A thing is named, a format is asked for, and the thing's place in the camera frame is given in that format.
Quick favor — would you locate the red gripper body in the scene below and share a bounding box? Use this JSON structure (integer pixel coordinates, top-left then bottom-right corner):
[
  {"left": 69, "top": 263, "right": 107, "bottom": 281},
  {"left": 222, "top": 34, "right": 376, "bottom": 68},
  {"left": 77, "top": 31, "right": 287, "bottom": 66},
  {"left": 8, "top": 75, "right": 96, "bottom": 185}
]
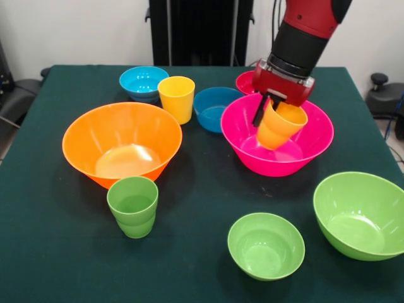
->
[{"left": 251, "top": 59, "right": 316, "bottom": 107}]

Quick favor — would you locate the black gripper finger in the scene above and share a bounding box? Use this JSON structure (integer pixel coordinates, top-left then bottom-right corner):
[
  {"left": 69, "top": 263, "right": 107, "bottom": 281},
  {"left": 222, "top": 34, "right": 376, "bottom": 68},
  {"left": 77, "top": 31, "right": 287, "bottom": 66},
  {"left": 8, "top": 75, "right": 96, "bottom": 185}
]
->
[
  {"left": 271, "top": 96, "right": 287, "bottom": 112},
  {"left": 252, "top": 93, "right": 273, "bottom": 128}
]

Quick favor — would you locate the ridged yellow cup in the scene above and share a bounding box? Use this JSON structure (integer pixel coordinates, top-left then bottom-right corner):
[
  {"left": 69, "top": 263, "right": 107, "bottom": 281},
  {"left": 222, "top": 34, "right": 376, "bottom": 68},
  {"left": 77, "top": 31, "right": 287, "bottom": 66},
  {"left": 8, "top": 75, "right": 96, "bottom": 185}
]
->
[{"left": 256, "top": 99, "right": 309, "bottom": 152}]

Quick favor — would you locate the large pink bowl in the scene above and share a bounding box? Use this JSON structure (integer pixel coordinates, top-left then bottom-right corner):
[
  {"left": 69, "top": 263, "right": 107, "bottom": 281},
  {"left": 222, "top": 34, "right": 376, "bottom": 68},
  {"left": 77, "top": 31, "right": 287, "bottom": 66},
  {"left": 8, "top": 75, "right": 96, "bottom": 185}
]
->
[{"left": 220, "top": 92, "right": 335, "bottom": 179}]

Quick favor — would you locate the small red bowl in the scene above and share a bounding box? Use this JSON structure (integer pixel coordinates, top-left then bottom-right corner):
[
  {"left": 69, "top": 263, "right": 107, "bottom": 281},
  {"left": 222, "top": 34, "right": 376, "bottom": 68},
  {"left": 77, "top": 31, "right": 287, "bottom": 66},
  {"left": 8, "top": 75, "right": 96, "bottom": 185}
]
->
[{"left": 235, "top": 70, "right": 260, "bottom": 96}]

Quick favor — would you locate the dark blue bowl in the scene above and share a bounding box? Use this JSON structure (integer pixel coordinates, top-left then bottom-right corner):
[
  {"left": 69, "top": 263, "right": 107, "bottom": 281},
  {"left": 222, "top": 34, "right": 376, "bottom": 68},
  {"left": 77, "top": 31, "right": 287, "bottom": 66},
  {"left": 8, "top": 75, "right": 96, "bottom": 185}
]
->
[{"left": 193, "top": 86, "right": 246, "bottom": 134}]

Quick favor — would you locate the smooth yellow cup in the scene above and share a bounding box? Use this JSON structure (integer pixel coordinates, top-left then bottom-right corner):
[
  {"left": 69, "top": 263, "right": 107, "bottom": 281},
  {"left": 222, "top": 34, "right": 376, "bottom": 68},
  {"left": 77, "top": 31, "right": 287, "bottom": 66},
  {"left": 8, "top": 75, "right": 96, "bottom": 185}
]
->
[{"left": 157, "top": 75, "right": 196, "bottom": 126}]

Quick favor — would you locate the small light blue bowl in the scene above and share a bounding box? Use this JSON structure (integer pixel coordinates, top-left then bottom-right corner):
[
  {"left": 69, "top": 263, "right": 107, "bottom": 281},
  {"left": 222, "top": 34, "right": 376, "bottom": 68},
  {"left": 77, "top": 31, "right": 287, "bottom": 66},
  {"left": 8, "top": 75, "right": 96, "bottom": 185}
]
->
[{"left": 119, "top": 65, "right": 170, "bottom": 104}]

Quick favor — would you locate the small green bowl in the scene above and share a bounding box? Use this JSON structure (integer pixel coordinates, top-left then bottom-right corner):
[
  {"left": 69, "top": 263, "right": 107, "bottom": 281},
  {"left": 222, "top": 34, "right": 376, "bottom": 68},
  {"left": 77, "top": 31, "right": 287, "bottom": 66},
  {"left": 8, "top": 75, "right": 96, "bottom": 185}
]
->
[{"left": 227, "top": 212, "right": 306, "bottom": 282}]

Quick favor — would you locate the large green bowl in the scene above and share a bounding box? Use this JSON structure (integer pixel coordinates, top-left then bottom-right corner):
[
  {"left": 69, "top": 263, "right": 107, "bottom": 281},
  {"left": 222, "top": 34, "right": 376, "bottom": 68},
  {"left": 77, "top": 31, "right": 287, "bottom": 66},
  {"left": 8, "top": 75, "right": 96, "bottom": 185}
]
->
[{"left": 312, "top": 171, "right": 404, "bottom": 262}]

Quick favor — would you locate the large orange bowl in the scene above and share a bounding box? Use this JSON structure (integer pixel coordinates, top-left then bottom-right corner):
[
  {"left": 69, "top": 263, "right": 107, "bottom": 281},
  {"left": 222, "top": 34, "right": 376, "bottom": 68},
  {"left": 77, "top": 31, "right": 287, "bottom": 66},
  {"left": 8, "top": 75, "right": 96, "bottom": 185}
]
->
[{"left": 61, "top": 101, "right": 183, "bottom": 190}]

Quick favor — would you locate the ridged green cup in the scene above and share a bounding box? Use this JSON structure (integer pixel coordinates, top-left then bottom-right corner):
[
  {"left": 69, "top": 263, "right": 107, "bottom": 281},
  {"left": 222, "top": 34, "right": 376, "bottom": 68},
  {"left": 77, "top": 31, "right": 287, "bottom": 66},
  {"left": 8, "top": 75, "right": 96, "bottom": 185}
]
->
[{"left": 106, "top": 175, "right": 159, "bottom": 239}]

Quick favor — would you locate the dark green tablecloth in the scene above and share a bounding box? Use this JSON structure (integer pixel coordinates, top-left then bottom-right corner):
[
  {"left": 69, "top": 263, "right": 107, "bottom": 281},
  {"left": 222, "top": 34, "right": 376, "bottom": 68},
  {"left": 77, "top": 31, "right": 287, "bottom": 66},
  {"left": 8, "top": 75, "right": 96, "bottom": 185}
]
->
[{"left": 0, "top": 64, "right": 404, "bottom": 303}]

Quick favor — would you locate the black wall cable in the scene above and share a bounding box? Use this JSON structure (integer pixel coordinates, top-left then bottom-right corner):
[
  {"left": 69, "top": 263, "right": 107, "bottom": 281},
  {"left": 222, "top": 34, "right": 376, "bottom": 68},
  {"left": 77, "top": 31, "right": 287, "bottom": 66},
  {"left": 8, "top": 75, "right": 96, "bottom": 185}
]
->
[
  {"left": 277, "top": 0, "right": 285, "bottom": 32},
  {"left": 270, "top": 0, "right": 278, "bottom": 45}
]

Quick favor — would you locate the blue cable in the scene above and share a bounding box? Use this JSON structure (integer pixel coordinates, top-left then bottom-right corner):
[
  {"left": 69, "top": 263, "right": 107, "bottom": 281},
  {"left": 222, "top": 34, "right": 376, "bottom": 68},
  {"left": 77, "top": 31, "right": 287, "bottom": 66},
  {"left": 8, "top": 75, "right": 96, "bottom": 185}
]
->
[{"left": 384, "top": 94, "right": 404, "bottom": 140}]

